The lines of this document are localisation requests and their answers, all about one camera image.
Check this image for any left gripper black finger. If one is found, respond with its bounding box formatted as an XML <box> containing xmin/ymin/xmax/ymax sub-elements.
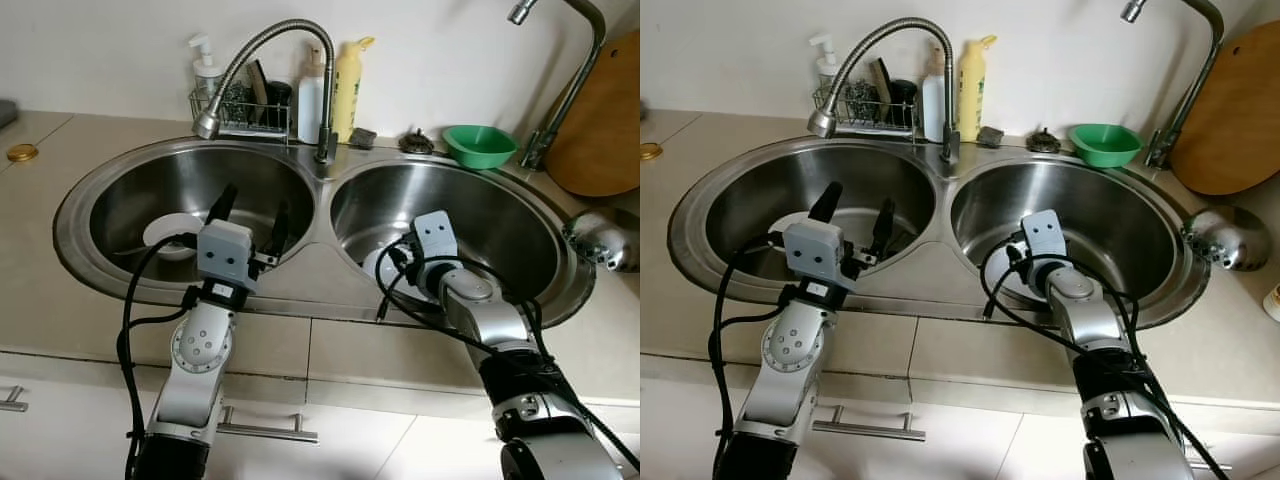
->
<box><xmin>269</xmin><ymin>201</ymin><xmax>292</xmax><ymax>259</ymax></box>
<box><xmin>205</xmin><ymin>184</ymin><xmax>240</xmax><ymax>227</ymax></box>
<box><xmin>869</xmin><ymin>198</ymin><xmax>896</xmax><ymax>261</ymax></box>
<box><xmin>807</xmin><ymin>182</ymin><xmax>845</xmax><ymax>225</ymax></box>

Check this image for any stainless steel double sink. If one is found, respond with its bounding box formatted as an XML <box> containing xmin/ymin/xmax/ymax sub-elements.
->
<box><xmin>52</xmin><ymin>135</ymin><xmax>599</xmax><ymax>329</ymax></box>
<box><xmin>668</xmin><ymin>135</ymin><xmax>1211</xmax><ymax>331</ymax></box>

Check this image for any flexible steel gooseneck faucet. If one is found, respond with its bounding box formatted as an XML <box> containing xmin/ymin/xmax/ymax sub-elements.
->
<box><xmin>192</xmin><ymin>18</ymin><xmax>339</xmax><ymax>166</ymax></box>
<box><xmin>808</xmin><ymin>17</ymin><xmax>963</xmax><ymax>166</ymax></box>

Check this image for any grey steel wool scrubber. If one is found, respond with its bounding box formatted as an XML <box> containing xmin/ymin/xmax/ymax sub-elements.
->
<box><xmin>843</xmin><ymin>85</ymin><xmax>881</xmax><ymax>121</ymax></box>
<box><xmin>215</xmin><ymin>85</ymin><xmax>251</xmax><ymax>123</ymax></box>

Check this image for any clear pump soap bottle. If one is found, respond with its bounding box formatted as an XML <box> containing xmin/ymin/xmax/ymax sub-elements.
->
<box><xmin>808</xmin><ymin>33</ymin><xmax>846</xmax><ymax>101</ymax></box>
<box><xmin>187</xmin><ymin>33</ymin><xmax>227</xmax><ymax>106</ymax></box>

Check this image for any white detergent bottle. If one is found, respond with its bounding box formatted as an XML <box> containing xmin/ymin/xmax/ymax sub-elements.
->
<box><xmin>296</xmin><ymin>45</ymin><xmax>329</xmax><ymax>145</ymax></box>
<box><xmin>920</xmin><ymin>45</ymin><xmax>949</xmax><ymax>143</ymax></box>

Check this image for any green plastic bowl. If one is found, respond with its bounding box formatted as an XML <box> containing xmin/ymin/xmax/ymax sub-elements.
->
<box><xmin>1067</xmin><ymin>122</ymin><xmax>1144</xmax><ymax>169</ymax></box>
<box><xmin>440</xmin><ymin>124</ymin><xmax>520</xmax><ymax>171</ymax></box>

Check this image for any yellow detergent bottle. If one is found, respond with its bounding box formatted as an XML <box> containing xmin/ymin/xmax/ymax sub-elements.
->
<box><xmin>956</xmin><ymin>35</ymin><xmax>999</xmax><ymax>143</ymax></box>
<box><xmin>331</xmin><ymin>37</ymin><xmax>377</xmax><ymax>145</ymax></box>

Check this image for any tall smooth steel faucet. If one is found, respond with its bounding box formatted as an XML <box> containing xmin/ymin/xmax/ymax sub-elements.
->
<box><xmin>506</xmin><ymin>0</ymin><xmax>609</xmax><ymax>171</ymax></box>
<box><xmin>1120</xmin><ymin>0</ymin><xmax>1226</xmax><ymax>171</ymax></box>

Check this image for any white cabinet door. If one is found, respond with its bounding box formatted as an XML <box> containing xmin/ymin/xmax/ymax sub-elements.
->
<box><xmin>375</xmin><ymin>410</ymin><xmax>641</xmax><ymax>480</ymax></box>
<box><xmin>985</xmin><ymin>412</ymin><xmax>1280</xmax><ymax>480</ymax></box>
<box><xmin>0</xmin><ymin>372</ymin><xmax>419</xmax><ymax>480</ymax></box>
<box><xmin>640</xmin><ymin>378</ymin><xmax>1026</xmax><ymax>480</ymax></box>

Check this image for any round wooden cutting board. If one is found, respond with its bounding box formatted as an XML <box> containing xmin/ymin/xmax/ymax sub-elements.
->
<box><xmin>544</xmin><ymin>30</ymin><xmax>641</xmax><ymax>199</ymax></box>
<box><xmin>1168</xmin><ymin>20</ymin><xmax>1280</xmax><ymax>197</ymax></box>

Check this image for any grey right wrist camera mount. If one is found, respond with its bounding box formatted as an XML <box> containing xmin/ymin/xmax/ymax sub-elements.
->
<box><xmin>1020</xmin><ymin>209</ymin><xmax>1069</xmax><ymax>266</ymax></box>
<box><xmin>412</xmin><ymin>210</ymin><xmax>461</xmax><ymax>269</ymax></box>

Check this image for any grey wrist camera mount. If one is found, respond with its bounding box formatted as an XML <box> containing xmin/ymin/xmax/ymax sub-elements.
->
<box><xmin>412</xmin><ymin>210</ymin><xmax>461</xmax><ymax>269</ymax></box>
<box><xmin>1020</xmin><ymin>209</ymin><xmax>1069</xmax><ymax>266</ymax></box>
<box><xmin>782</xmin><ymin>220</ymin><xmax>847</xmax><ymax>294</ymax></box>
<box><xmin>196</xmin><ymin>221</ymin><xmax>255</xmax><ymax>294</ymax></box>

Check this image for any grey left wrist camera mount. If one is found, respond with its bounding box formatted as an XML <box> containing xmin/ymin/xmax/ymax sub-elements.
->
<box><xmin>782</xmin><ymin>220</ymin><xmax>847</xmax><ymax>294</ymax></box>
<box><xmin>196</xmin><ymin>221</ymin><xmax>255</xmax><ymax>294</ymax></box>

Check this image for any steel wire sink rack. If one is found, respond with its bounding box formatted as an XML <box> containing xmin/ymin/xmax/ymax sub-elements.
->
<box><xmin>189</xmin><ymin>85</ymin><xmax>294</xmax><ymax>143</ymax></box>
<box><xmin>812</xmin><ymin>85</ymin><xmax>919</xmax><ymax>136</ymax></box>

